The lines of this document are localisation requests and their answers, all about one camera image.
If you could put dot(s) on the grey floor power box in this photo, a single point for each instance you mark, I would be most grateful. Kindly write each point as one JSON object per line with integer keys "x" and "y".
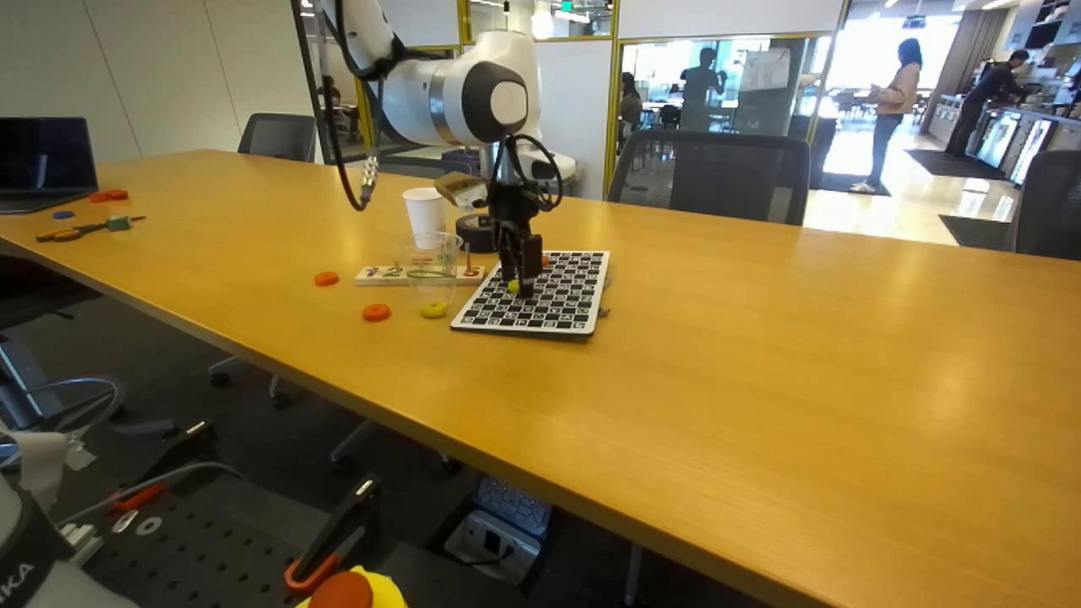
{"x": 491, "y": 546}

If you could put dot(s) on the black orange clamp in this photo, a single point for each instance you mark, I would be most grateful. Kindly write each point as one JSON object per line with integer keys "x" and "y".
{"x": 332, "y": 542}

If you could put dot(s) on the distant person behind glass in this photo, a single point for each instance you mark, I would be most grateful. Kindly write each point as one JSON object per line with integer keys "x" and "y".
{"x": 699, "y": 87}

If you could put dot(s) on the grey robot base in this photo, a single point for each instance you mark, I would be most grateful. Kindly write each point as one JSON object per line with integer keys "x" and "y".
{"x": 46, "y": 562}

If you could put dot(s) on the black white marker board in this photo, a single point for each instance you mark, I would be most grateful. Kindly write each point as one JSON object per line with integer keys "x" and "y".
{"x": 561, "y": 308}

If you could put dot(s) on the black laptop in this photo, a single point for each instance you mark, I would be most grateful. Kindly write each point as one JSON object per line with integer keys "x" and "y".
{"x": 46, "y": 158}

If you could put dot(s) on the person in beige top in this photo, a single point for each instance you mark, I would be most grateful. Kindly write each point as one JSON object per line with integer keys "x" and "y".
{"x": 892, "y": 107}

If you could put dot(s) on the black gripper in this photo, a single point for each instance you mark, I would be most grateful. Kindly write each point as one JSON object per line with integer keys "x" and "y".
{"x": 519, "y": 211}

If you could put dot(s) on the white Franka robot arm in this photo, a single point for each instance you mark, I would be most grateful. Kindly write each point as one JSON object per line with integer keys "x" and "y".
{"x": 440, "y": 97}

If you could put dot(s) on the black perforated plate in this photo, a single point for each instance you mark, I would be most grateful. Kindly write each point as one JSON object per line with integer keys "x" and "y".
{"x": 214, "y": 551}

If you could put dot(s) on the dark office chair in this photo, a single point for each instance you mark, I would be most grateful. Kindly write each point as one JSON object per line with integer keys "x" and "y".
{"x": 278, "y": 136}
{"x": 1052, "y": 206}

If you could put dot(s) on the wooden number peg board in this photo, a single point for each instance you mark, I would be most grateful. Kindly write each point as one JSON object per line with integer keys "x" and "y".
{"x": 392, "y": 275}

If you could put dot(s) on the yellow red emergency stop button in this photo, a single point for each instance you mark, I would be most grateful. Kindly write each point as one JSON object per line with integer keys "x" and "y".
{"x": 357, "y": 593}

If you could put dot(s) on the white paper cup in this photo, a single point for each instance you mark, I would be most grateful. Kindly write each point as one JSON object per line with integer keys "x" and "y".
{"x": 422, "y": 221}

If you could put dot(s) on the orange disc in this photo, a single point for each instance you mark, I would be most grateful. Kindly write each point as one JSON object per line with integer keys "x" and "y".
{"x": 376, "y": 313}
{"x": 546, "y": 262}
{"x": 324, "y": 279}

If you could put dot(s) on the yellow disc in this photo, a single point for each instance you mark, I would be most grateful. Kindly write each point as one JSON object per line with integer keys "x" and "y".
{"x": 434, "y": 308}
{"x": 519, "y": 289}

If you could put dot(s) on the person in dark clothes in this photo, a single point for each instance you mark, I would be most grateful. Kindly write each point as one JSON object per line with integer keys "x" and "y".
{"x": 991, "y": 89}

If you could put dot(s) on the red flat toy piece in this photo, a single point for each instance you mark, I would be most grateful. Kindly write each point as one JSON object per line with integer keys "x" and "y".
{"x": 110, "y": 193}

